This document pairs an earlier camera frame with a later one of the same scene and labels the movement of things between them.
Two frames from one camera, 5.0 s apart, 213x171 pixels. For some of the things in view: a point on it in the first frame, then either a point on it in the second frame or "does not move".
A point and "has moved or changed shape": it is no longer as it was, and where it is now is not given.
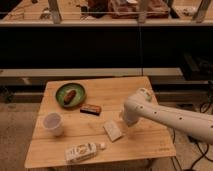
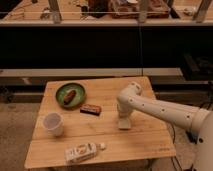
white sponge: (113, 130) has moved or changed shape
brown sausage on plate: (69, 97) does not move
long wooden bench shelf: (88, 72) does not move
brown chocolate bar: (90, 109) does not move
